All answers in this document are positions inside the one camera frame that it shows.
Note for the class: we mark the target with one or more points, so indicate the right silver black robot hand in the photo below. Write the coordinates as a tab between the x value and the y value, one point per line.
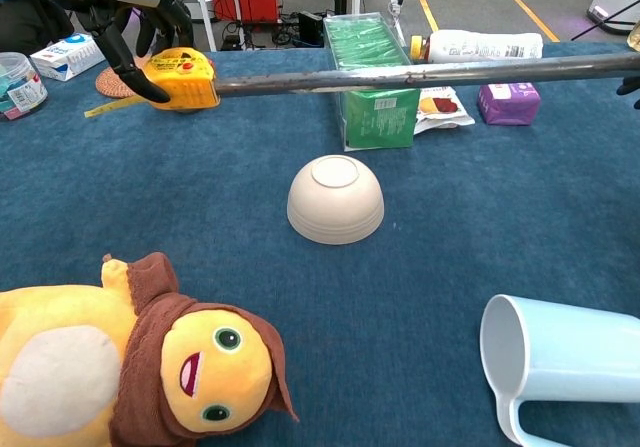
632	89

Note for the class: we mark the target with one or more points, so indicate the yellow tape measure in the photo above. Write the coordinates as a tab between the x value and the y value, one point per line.
185	87

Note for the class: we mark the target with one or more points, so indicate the white blue tissue box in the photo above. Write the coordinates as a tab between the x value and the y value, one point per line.
65	59

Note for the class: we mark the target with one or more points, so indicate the person in dark clothes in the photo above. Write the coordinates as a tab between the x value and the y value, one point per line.
20	27

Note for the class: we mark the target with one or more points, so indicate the round woven coaster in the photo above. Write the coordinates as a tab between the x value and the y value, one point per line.
107	84

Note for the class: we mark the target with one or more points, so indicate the purple packet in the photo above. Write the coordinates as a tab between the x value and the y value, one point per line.
507	107

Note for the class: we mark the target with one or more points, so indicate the clear plastic tub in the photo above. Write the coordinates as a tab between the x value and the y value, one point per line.
20	87

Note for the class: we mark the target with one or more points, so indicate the white label bottle yellow cap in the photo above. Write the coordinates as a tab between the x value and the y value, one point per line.
480	44

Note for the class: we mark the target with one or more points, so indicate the white snack packet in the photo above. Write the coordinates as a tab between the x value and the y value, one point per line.
442	112

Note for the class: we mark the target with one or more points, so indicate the black adapter box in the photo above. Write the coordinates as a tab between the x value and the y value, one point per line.
310	24

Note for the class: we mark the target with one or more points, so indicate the blue table cloth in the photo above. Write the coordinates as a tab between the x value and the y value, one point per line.
450	217

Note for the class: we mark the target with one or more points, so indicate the small white clip stand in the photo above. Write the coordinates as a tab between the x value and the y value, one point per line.
398	17

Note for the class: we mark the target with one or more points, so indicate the clear box of green sachets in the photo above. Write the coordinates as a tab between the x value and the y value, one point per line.
375	42

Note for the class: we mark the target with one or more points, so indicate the light blue plastic mug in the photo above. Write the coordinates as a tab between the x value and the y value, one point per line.
575	352

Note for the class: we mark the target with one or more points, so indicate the beige upturned bowl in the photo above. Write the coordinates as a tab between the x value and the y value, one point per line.
335	202

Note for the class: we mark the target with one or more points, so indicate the yellow plush toy brown hood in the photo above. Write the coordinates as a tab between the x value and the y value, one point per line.
215	362

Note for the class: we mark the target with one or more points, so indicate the white slanted frame post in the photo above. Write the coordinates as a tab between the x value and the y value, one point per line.
206	32

